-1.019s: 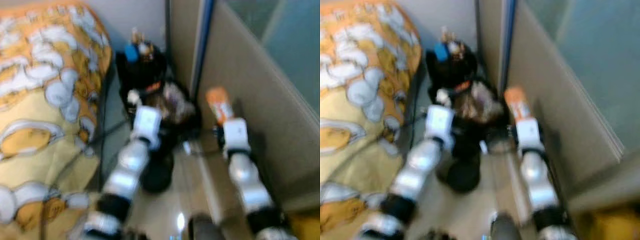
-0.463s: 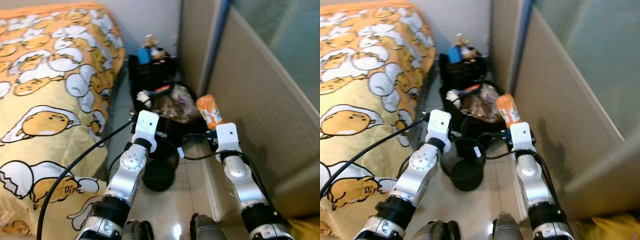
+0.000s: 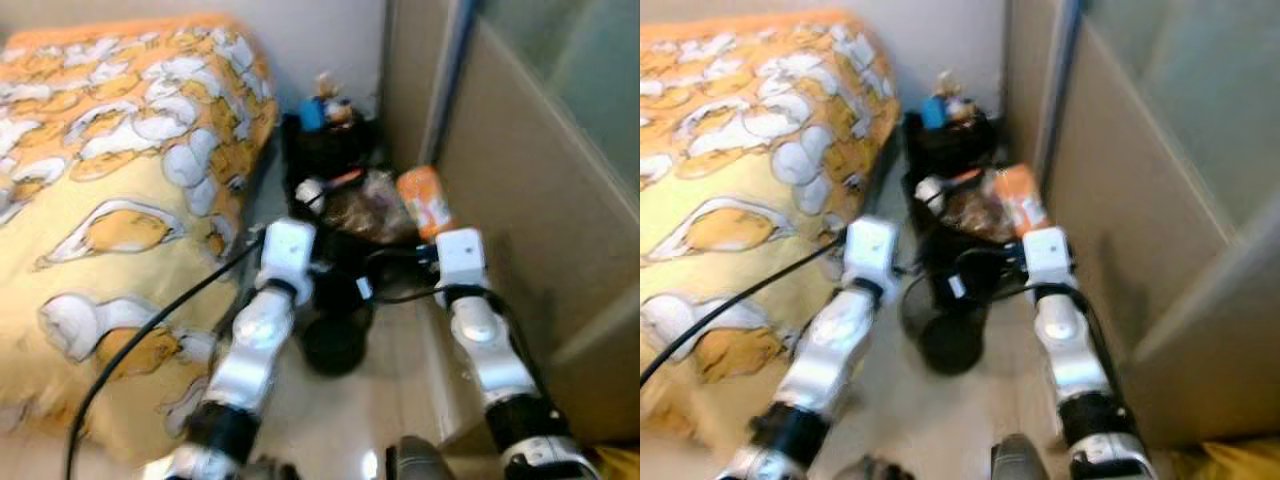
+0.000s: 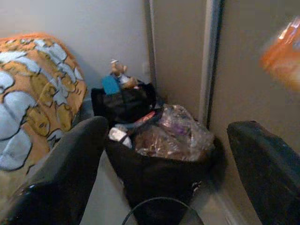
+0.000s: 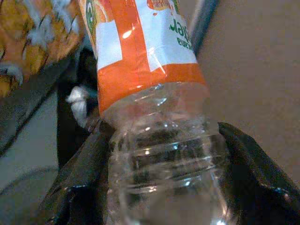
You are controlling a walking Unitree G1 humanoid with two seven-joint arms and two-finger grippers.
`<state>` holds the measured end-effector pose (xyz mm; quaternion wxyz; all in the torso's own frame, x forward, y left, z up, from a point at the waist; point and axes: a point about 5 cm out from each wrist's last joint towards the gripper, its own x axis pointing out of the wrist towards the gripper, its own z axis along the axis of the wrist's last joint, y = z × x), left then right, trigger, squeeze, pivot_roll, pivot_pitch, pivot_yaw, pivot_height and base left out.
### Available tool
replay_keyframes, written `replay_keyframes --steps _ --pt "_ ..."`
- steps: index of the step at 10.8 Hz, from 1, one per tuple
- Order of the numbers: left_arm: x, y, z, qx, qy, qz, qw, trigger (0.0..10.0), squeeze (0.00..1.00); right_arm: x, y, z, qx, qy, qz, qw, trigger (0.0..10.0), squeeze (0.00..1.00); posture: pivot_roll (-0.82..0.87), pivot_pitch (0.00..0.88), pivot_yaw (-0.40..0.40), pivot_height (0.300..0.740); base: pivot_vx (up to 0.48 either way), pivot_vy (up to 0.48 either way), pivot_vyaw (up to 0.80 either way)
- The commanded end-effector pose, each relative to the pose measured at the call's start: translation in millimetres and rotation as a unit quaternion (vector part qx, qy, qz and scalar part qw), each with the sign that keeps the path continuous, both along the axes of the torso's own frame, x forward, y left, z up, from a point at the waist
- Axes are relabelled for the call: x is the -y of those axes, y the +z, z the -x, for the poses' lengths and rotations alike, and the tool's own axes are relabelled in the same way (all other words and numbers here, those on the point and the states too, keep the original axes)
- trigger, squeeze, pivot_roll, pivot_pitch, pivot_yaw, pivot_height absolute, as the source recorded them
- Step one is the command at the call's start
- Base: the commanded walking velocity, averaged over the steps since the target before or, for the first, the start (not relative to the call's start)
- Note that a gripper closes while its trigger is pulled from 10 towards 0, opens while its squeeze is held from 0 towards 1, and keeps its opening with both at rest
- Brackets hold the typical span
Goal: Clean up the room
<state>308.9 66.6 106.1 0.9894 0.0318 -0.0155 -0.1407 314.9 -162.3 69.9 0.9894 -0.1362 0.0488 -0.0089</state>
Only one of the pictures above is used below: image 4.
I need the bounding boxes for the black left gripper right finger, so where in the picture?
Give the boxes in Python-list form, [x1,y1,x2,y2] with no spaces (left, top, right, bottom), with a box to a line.
[227,120,300,225]

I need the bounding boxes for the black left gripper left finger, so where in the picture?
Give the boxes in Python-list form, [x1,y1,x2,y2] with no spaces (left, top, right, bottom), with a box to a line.
[0,116,108,225]

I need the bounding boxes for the yellow egg print blanket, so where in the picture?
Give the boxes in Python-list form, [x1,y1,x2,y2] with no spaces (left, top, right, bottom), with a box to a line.
[0,32,89,179]

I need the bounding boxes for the white crumpled paper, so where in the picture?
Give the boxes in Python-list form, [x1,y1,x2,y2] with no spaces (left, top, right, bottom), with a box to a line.
[108,126,134,149]

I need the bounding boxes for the black backpack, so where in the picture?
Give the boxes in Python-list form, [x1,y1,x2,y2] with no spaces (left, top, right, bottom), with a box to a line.
[90,78,158,126]

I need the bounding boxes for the clear crumpled plastic bag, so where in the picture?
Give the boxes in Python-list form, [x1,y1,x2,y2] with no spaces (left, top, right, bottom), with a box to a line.
[134,104,216,163]

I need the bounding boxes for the red packet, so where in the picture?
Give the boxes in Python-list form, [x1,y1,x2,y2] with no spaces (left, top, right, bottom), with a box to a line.
[133,111,157,126]

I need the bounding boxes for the blue case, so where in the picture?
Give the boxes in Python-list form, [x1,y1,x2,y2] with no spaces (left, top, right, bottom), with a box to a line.
[101,75,122,96]

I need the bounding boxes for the brown teddy bear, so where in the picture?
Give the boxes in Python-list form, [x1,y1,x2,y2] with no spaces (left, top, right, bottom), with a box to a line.
[109,59,139,90]

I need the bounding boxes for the brown wardrobe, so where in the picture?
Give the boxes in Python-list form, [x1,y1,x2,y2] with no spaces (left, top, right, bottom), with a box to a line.
[144,0,300,225]

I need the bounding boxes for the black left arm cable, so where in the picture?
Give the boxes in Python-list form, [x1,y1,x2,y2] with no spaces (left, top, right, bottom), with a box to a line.
[121,196,205,225]

